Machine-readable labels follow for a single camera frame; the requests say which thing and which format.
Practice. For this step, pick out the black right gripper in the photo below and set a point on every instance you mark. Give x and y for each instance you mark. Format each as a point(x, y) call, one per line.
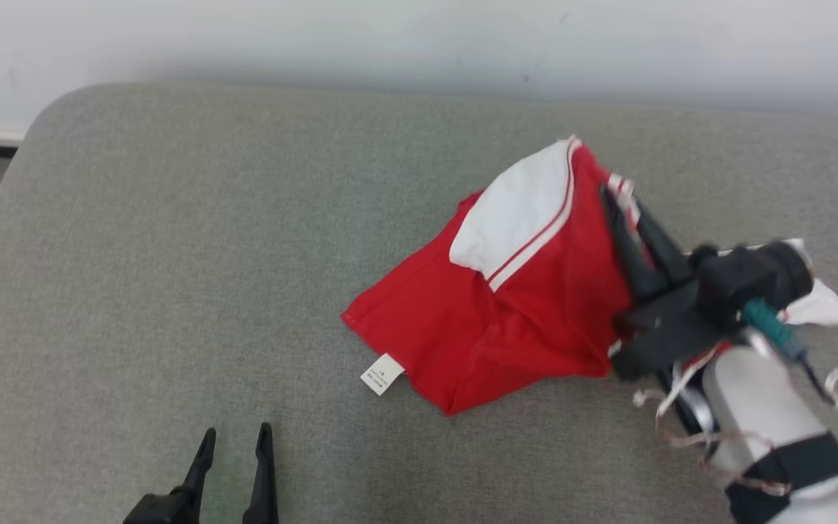
point(666, 335)

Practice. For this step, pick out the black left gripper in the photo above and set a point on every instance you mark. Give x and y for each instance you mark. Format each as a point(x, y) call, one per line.
point(164, 509)

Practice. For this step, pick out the red Bulls shirt white sleeves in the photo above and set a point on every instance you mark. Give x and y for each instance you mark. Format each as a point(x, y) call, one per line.
point(506, 327)

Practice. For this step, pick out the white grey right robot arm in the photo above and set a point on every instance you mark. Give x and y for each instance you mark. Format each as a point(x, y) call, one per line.
point(761, 400)

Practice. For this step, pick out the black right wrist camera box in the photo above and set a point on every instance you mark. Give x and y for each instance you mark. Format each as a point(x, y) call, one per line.
point(728, 284)

